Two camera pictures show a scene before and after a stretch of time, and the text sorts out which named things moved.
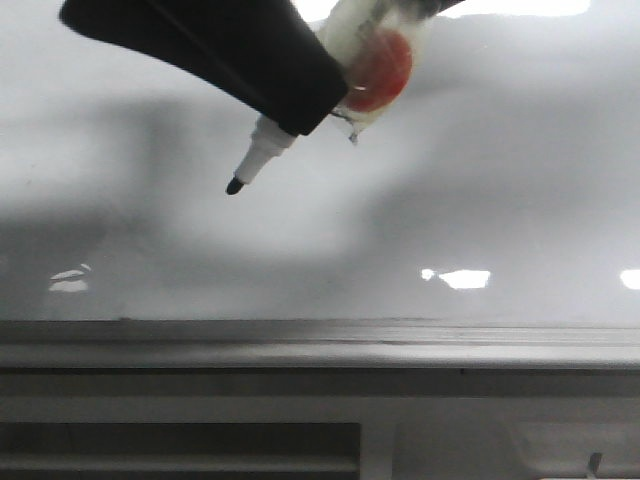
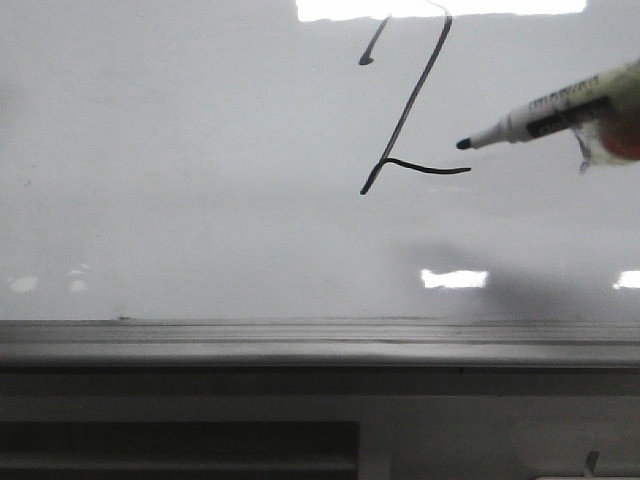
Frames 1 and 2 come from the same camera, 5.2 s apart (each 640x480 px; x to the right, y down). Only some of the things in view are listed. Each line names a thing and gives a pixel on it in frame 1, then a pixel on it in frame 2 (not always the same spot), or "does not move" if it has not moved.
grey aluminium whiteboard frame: x=320 y=343 does not move
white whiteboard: x=504 y=188 does not move
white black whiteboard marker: x=268 y=142 to x=562 y=107
